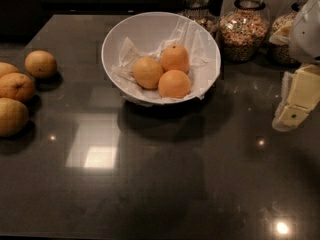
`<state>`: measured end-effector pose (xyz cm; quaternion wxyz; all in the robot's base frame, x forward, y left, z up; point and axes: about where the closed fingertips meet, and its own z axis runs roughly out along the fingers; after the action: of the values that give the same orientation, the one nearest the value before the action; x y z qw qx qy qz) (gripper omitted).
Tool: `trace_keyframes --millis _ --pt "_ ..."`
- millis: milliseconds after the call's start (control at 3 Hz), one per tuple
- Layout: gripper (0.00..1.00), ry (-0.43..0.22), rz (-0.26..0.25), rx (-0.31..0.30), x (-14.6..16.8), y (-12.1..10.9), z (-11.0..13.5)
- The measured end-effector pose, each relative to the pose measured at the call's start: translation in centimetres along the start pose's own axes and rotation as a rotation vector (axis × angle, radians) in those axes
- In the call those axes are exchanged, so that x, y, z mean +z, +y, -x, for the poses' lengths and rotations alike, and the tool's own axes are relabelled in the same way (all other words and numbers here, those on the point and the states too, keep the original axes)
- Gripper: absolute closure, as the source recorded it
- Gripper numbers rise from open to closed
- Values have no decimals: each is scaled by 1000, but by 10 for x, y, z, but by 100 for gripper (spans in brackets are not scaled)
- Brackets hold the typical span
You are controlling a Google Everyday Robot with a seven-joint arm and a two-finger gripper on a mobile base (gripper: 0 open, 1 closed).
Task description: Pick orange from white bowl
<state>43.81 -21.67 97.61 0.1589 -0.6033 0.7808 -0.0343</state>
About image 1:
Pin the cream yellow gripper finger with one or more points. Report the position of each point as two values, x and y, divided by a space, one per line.
300 94

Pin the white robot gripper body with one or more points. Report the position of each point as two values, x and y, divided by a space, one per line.
306 37

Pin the white paper bowl liner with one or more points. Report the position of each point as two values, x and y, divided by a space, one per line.
195 47

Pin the white ceramic bowl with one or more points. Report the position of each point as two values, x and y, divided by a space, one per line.
146 29

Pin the right glass jar with grains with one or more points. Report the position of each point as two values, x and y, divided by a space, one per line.
278 48

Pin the glass jar with grains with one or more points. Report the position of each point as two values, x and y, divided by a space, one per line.
198 11
278 48
243 29

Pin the middle glass jar with grains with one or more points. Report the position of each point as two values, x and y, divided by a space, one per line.
243 29

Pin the left glass jar with grains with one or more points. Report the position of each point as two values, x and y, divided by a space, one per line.
198 11

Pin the orange on table back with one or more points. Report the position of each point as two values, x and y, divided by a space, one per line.
41 64

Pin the yellowish orange on table front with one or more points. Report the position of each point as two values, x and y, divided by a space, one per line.
14 116

